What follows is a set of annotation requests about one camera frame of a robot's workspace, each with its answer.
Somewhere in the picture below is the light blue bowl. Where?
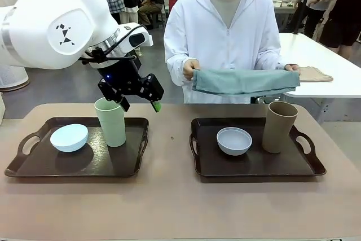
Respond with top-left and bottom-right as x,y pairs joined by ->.
50,124 -> 89,152

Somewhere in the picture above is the grey-white bowl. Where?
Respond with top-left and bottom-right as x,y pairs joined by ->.
216,127 -> 253,156

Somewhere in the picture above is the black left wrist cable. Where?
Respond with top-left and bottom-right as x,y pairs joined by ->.
78,25 -> 142,65

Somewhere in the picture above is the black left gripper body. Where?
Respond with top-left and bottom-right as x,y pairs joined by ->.
95,56 -> 142,97

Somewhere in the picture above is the teal cloth mat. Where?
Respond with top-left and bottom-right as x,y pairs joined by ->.
191,68 -> 301,97

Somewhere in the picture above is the dark brown serving tray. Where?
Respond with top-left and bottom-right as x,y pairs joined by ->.
189,117 -> 328,183
4,116 -> 149,179

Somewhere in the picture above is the person's right hand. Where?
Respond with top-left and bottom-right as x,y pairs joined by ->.
182,59 -> 201,81

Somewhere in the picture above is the person's left forearm white sleeve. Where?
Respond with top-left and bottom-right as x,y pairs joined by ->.
265,49 -> 293,71

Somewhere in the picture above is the white perforated round base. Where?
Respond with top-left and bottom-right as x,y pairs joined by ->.
0,64 -> 30,93

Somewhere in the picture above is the tall pale green cup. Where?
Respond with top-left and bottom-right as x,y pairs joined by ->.
94,97 -> 127,148

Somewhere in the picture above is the black tripod pole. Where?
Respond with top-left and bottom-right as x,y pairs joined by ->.
293,0 -> 317,36

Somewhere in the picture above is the beige cloth mat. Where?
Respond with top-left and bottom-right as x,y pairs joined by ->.
296,65 -> 334,83

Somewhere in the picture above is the person's torso white jacket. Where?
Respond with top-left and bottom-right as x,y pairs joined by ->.
163,0 -> 283,104

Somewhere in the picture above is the white side table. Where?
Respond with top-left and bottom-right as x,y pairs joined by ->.
278,32 -> 361,125

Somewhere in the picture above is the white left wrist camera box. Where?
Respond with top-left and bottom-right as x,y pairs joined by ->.
117,25 -> 155,51

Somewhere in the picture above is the tall brown cup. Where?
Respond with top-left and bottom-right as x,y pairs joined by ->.
261,101 -> 299,154

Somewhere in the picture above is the bystander in black t-shirt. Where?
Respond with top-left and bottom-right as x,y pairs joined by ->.
309,0 -> 361,49

